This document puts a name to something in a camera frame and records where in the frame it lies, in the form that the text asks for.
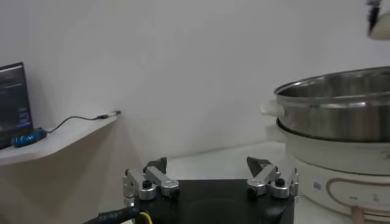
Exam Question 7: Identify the white usb adapter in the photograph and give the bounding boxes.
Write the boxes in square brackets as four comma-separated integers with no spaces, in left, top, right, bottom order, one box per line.
[96,110,122,121]

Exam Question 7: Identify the white electric cooker base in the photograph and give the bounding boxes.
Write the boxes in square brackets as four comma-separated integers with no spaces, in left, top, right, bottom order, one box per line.
[264,120,390,223]

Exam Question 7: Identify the blue computer mouse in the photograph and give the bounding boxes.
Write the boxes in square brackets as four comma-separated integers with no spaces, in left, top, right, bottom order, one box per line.
[11,127,48,149]

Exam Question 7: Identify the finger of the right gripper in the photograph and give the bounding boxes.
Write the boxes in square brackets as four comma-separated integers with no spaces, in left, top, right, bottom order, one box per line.
[366,0,382,37]

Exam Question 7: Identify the white side desk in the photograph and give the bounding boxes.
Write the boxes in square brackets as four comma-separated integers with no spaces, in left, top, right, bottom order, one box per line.
[0,114,122,167]

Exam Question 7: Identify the thin black desk cable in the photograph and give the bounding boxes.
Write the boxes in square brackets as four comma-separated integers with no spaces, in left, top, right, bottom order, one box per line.
[45,114,102,135]

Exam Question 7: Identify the perforated steel steamer basket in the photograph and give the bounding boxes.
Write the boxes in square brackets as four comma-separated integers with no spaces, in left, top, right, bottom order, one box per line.
[260,66,390,144]

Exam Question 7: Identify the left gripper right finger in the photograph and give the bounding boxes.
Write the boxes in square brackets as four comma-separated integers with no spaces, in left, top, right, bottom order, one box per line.
[246,156,300,200]

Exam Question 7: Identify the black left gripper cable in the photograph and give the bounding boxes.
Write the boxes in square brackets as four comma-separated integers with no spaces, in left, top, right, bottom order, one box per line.
[82,206,154,224]

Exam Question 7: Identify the white steamed baozi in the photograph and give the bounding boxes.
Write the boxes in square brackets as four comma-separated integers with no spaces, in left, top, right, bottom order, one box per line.
[368,10,390,41]

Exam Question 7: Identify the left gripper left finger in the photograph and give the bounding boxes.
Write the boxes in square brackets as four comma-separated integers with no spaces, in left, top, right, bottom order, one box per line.
[121,156,181,208]

